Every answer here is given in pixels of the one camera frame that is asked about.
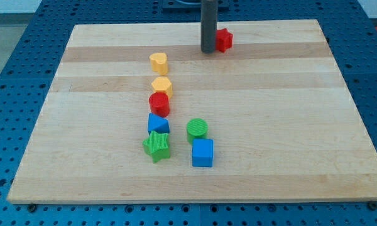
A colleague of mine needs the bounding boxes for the red star block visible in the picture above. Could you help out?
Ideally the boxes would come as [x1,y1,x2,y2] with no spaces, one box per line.
[216,28,233,53]

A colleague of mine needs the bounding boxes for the yellow hexagon block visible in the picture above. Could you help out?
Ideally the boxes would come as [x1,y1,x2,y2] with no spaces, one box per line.
[151,77,173,99]

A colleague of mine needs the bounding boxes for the green star block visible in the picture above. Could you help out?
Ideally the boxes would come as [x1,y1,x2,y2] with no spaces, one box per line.
[143,131,170,163]

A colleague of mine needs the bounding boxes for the green cylinder block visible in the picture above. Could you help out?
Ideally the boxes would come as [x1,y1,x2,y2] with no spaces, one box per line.
[186,118,208,144]

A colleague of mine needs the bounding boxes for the red cylinder block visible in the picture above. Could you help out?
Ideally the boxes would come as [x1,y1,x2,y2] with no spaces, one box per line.
[148,92,170,117]

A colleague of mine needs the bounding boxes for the blue triangle block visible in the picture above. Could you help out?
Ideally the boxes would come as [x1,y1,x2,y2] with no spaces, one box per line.
[147,113,170,134]

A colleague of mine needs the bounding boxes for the blue cube block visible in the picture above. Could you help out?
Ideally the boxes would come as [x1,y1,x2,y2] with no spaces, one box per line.
[192,139,214,167]

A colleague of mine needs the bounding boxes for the wooden board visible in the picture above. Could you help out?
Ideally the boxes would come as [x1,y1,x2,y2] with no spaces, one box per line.
[8,19,377,204]

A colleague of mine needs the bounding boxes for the yellow heart block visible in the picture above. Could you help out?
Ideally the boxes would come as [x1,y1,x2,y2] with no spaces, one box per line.
[149,52,168,75]

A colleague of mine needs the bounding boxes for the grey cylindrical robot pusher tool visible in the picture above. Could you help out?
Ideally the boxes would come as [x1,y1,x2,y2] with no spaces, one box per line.
[200,0,218,54]

